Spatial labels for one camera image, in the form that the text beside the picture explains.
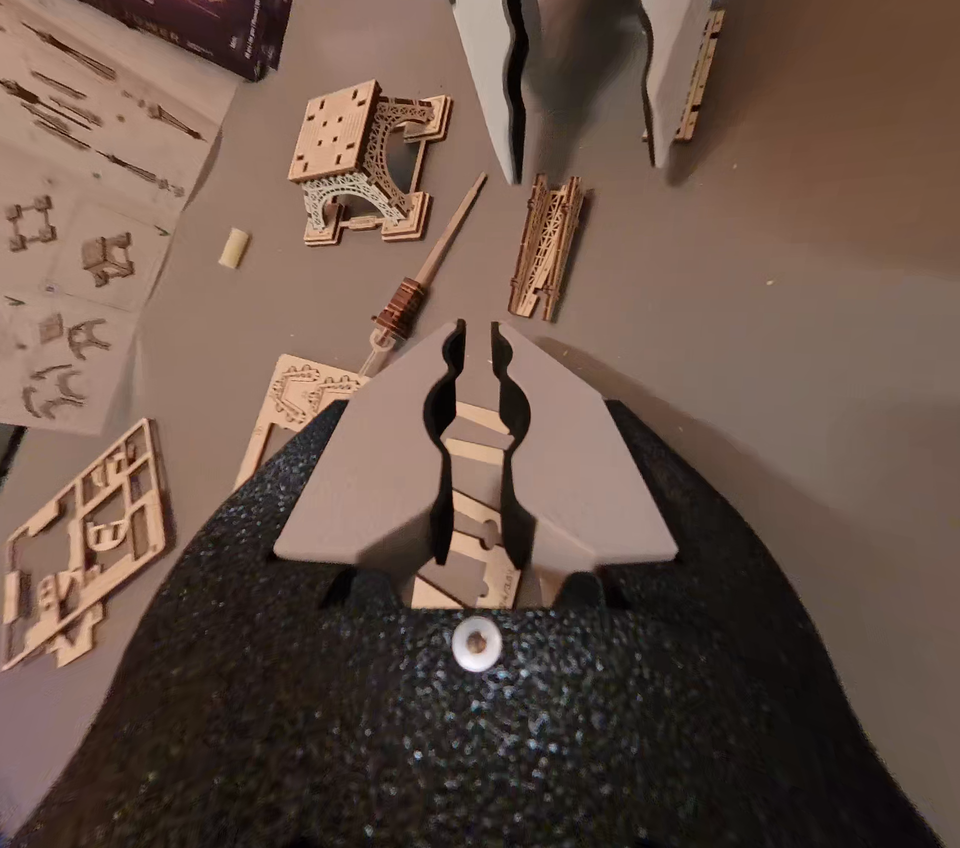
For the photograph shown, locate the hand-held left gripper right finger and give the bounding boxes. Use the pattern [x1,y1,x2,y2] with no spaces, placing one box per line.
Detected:
[491,321,681,605]

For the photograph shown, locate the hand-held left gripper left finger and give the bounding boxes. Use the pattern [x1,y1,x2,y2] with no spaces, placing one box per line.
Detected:
[272,319,469,605]

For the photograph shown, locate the wooden lattice panel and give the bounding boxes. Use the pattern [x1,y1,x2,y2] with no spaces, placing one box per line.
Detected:
[643,9,727,144]

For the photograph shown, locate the wooden tower spire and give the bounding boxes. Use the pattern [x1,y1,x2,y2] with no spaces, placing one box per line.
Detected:
[358,173,489,376]

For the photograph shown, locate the wooden tower section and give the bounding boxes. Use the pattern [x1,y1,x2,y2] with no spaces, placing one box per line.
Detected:
[508,175,595,324]

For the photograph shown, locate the grey desk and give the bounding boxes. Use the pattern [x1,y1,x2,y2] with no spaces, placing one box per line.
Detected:
[0,0,960,848]

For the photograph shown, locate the slotted wooden parts sheet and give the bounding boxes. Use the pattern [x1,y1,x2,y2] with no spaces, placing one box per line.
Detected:
[408,401,543,610]

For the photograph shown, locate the wooden tower base model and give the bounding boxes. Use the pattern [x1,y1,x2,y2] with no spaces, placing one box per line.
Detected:
[287,79,453,247]

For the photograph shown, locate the paper instruction sheet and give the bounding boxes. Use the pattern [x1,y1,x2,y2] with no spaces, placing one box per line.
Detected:
[0,0,241,436]

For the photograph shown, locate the empty wooden parts frame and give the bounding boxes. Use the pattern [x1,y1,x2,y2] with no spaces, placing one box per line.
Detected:
[0,419,175,672]

